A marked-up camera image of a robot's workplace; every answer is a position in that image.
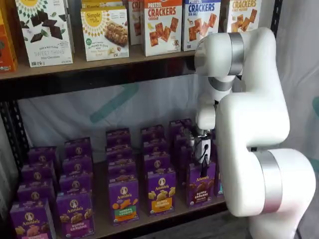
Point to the purple Annie's box brown patch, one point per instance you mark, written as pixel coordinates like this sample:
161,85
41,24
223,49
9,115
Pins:
199,189

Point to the purple Annie's snack box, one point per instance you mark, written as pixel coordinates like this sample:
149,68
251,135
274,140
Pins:
77,165
118,150
78,149
183,140
118,137
37,174
152,134
122,163
32,193
74,184
187,155
157,163
179,127
42,156
154,148
122,173

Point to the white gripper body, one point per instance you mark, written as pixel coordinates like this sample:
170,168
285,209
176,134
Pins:
202,152

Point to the orange snack box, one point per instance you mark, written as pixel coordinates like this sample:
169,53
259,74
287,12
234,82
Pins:
7,44

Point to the red cracker box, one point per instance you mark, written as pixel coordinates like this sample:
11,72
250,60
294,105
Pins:
135,22

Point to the yellow-topped pretzel crackers box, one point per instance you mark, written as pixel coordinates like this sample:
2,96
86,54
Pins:
244,15

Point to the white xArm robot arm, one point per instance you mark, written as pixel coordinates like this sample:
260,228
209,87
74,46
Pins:
259,99

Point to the purple Annie's box teal label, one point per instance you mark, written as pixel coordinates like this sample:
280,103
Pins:
220,188

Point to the blue sea salt crackers box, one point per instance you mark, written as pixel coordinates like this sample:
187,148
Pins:
197,22

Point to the black metal shelving rack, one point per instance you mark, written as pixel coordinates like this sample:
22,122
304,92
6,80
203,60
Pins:
74,83

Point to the teal tape strip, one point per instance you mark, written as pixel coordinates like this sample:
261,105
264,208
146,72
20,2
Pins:
117,102

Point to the cheddar pretzel crackers box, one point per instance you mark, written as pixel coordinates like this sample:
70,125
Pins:
162,30

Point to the white Sweet Thins box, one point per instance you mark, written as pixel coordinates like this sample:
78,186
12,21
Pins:
45,37

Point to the purple Annie's bunny grahams box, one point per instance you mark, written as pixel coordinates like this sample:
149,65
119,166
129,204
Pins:
74,214

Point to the purple Annie's box yellow label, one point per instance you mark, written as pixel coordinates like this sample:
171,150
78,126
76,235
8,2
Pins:
160,194

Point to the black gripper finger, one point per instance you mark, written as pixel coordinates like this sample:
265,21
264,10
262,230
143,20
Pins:
205,167

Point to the Simple Mills almond bar box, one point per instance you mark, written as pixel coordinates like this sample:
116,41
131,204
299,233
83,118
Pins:
104,35
102,3

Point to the purple Annie's box pink label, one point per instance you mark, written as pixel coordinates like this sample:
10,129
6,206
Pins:
30,219

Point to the purple Annie's box green label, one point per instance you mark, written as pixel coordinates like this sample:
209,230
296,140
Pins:
123,199

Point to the teal tape patch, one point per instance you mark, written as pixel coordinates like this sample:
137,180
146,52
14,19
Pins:
316,104

